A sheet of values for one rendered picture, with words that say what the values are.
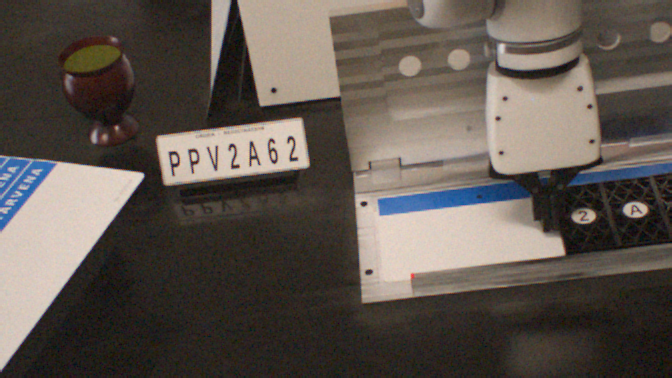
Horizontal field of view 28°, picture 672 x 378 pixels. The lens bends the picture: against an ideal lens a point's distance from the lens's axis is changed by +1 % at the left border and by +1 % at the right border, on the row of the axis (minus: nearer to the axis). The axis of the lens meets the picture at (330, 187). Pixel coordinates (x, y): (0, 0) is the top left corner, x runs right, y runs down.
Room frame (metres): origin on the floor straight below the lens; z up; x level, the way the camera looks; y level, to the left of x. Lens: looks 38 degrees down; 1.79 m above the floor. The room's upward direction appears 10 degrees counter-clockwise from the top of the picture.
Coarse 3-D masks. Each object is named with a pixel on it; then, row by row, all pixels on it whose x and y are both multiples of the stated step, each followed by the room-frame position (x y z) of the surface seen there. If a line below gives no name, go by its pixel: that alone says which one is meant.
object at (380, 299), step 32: (384, 160) 1.12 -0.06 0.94; (608, 160) 1.07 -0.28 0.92; (640, 160) 1.06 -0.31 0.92; (384, 192) 1.08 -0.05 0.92; (416, 192) 1.07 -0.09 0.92; (384, 288) 0.94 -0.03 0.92; (416, 288) 0.93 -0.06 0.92; (448, 288) 0.92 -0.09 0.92; (480, 288) 0.91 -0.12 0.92; (512, 288) 0.91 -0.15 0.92; (544, 288) 0.91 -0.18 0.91; (576, 288) 0.91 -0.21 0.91; (608, 288) 0.90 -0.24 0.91; (640, 288) 0.90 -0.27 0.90
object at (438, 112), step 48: (624, 0) 1.11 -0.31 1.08; (336, 48) 1.12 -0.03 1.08; (384, 48) 1.13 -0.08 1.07; (432, 48) 1.12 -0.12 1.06; (480, 48) 1.12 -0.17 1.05; (624, 48) 1.10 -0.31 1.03; (384, 96) 1.11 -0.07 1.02; (432, 96) 1.11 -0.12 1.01; (480, 96) 1.11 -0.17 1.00; (624, 96) 1.08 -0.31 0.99; (384, 144) 1.10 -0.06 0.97; (432, 144) 1.10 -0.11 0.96; (480, 144) 1.09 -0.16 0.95
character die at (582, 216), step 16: (576, 192) 1.02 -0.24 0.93; (592, 192) 1.02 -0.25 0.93; (576, 208) 0.99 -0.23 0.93; (592, 208) 0.99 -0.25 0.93; (560, 224) 0.97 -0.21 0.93; (576, 224) 0.97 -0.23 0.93; (592, 224) 0.96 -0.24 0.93; (608, 224) 0.96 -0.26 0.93; (576, 240) 0.95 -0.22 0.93; (592, 240) 0.94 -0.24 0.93; (608, 240) 0.94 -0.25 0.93
